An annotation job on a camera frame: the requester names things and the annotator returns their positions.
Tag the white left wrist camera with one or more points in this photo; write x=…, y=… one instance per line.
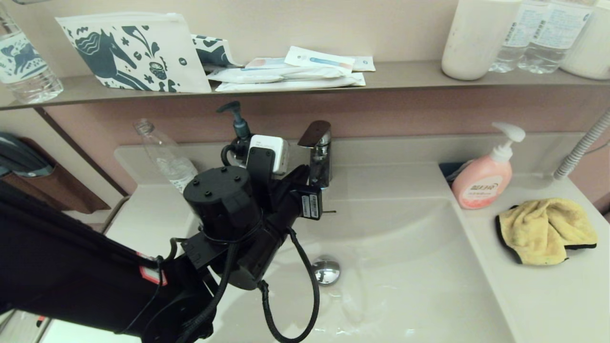
x=280, y=152

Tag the grey wall shelf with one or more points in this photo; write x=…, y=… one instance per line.
x=405, y=74

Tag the white packet with blue stripe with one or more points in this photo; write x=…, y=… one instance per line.
x=318, y=59

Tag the dark grey hair dryer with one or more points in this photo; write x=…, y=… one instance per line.
x=19, y=157

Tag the dark blue small object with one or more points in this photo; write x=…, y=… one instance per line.
x=448, y=170

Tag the flat long white packet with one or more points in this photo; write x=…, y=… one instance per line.
x=286, y=85

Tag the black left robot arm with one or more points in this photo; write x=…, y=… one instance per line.
x=71, y=267

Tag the long white wrapped packet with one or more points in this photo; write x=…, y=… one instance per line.
x=275, y=74

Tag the ribbed white cup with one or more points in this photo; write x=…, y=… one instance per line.
x=589, y=47

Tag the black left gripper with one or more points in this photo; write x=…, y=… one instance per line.
x=305, y=205

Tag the chrome faucet with lever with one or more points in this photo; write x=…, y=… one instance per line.
x=320, y=157

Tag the small white sachet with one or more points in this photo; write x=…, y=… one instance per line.
x=366, y=64

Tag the folded white blue print pouch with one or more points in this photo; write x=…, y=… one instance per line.
x=213, y=51

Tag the pale pink blue packet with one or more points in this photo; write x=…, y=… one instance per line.
x=263, y=62

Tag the empty clear plastic bottle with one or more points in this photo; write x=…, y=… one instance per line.
x=167, y=157

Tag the water bottle with blue label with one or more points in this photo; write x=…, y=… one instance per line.
x=27, y=71

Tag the yellow cloth with black trim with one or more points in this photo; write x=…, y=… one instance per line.
x=543, y=228

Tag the brown wall holder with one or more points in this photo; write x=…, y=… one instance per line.
x=71, y=195

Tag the chrome drain stopper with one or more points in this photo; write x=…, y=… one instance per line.
x=328, y=270

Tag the clear water bottle white label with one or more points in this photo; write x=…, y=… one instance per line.
x=549, y=43
x=508, y=56

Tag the white pouch blue horse print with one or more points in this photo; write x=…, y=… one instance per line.
x=140, y=56

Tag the dark grey pump bottle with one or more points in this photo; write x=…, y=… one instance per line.
x=239, y=127

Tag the white sink basin vanity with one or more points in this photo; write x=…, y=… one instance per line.
x=429, y=286

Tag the pink hand soap pump bottle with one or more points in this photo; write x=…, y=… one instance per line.
x=481, y=183

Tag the small red black item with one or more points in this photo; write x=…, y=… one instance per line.
x=41, y=320

